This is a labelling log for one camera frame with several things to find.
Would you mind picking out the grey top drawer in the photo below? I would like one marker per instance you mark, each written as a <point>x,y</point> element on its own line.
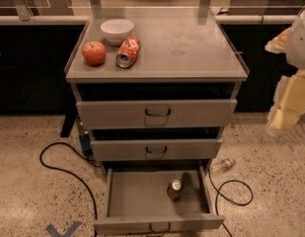
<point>146,114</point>

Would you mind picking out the blue power adapter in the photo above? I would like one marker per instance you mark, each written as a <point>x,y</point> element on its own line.
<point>85,143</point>

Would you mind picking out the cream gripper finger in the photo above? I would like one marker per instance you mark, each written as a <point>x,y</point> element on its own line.
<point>279,43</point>
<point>288,104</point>

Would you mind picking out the grey drawer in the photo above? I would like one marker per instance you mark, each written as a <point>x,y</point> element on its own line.
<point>164,149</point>
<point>136,202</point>
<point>146,114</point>

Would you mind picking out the dark counter cabinets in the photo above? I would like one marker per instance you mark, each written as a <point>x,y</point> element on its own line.
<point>33,58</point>

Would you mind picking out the grey bottom drawer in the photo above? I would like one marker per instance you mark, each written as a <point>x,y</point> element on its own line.
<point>136,202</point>

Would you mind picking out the clear plastic bottle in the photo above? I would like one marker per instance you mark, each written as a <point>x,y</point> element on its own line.
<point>222,166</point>

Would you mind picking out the red apple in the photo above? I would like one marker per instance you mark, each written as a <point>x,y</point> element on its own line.
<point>94,53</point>

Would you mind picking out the brown orange drink can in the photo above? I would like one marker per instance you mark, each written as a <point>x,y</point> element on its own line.
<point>174,189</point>

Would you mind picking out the grey middle drawer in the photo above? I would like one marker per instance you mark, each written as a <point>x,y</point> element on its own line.
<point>164,149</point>

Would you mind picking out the white bowl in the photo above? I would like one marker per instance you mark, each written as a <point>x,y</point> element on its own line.
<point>117,30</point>

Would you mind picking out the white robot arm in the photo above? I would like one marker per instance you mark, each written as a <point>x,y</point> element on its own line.
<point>295,50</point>

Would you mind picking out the crushed orange soda can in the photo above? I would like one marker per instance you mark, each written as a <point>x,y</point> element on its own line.
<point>128,52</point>

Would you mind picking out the blue tape cross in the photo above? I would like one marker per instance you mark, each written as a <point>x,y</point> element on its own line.
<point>52,231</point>

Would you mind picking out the grey drawer cabinet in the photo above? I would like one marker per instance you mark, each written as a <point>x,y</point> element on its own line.
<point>184,55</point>

